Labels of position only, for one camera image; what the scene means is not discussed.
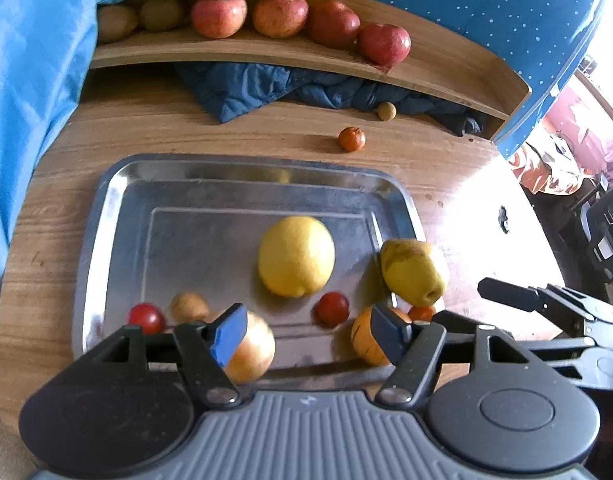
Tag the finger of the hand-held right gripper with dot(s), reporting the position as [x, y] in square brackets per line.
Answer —
[606, 367]
[516, 295]

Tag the light blue cloth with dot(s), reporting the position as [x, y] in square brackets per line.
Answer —
[31, 85]

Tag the black chair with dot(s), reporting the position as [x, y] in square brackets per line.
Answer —
[606, 240]

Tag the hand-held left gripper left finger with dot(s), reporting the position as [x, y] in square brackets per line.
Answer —
[231, 332]

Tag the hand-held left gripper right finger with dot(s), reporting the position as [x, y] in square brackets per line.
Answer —
[386, 332]

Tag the wooden shelf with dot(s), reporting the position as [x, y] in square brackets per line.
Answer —
[266, 50]

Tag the yellow green mango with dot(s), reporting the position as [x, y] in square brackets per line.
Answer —
[414, 272]

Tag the blue dotted board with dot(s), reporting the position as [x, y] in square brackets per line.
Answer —
[486, 5]

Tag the small striped yellow melon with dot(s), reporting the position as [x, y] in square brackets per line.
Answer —
[364, 337]

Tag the small orange tomato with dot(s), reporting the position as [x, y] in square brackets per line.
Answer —
[421, 312]

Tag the yellow lemon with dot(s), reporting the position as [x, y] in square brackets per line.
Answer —
[296, 255]

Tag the small brown kiwi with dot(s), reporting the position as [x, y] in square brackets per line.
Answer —
[189, 307]

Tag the dark blue quilted cloth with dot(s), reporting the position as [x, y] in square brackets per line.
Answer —
[236, 90]

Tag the pink cloth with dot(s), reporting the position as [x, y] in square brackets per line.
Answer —
[586, 130]

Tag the small tan round fruit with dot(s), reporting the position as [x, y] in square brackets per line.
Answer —
[386, 110]

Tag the metal tray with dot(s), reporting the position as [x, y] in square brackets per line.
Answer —
[186, 230]

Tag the red cherry tomato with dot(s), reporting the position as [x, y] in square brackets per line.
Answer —
[146, 317]
[332, 308]

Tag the orange patterned cloth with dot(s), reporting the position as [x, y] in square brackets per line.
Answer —
[546, 170]

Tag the orange tangerine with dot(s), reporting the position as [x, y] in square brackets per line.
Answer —
[351, 139]

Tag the red apple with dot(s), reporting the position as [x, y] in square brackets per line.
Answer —
[385, 43]
[219, 16]
[280, 16]
[334, 24]

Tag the large striped yellow melon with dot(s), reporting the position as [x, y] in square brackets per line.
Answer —
[256, 350]

